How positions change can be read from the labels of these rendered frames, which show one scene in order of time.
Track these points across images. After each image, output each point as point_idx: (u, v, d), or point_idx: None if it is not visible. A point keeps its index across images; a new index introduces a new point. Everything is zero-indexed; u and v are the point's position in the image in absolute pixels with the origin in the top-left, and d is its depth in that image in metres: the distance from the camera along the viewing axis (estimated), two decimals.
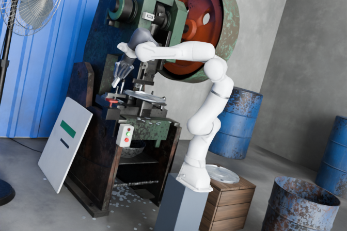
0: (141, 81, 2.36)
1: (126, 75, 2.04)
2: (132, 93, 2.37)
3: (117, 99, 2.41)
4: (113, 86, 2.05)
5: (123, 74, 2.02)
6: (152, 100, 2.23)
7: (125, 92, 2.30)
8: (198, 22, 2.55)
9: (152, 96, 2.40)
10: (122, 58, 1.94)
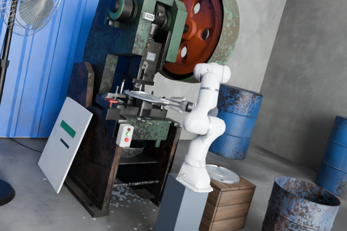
0: (141, 81, 2.36)
1: (174, 97, 2.38)
2: (131, 93, 2.34)
3: (117, 99, 2.41)
4: None
5: (174, 100, 2.38)
6: (157, 101, 2.25)
7: (127, 93, 2.27)
8: (197, 31, 2.54)
9: (150, 96, 2.41)
10: (186, 111, 2.39)
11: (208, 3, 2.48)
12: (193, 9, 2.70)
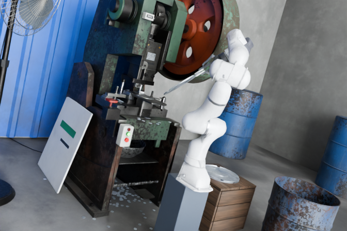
0: (141, 81, 2.36)
1: None
2: (170, 91, 2.27)
3: (117, 99, 2.41)
4: (196, 76, 2.24)
5: None
6: (190, 76, 2.12)
7: (164, 93, 2.20)
8: (198, 27, 2.54)
9: (187, 80, 2.29)
10: None
11: None
12: None
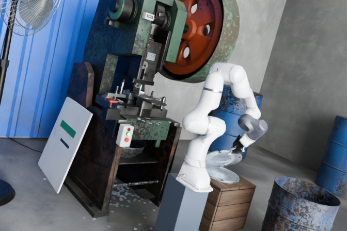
0: (141, 81, 2.36)
1: (237, 142, 2.31)
2: (215, 163, 2.52)
3: (117, 99, 2.41)
4: (231, 154, 2.36)
5: (238, 144, 2.30)
6: (214, 151, 2.34)
7: (205, 162, 2.52)
8: (198, 29, 2.54)
9: (230, 157, 2.44)
10: None
11: (205, 0, 2.51)
12: (190, 11, 2.73)
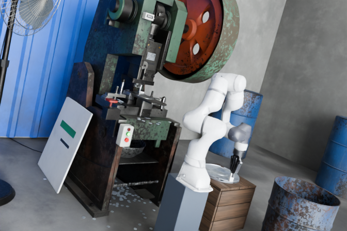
0: (141, 81, 2.36)
1: (235, 169, 2.25)
2: (213, 167, 2.53)
3: (117, 99, 2.41)
4: (228, 180, 2.30)
5: (234, 168, 2.27)
6: (211, 175, 2.32)
7: None
8: None
9: (227, 174, 2.43)
10: None
11: (185, 62, 2.62)
12: None
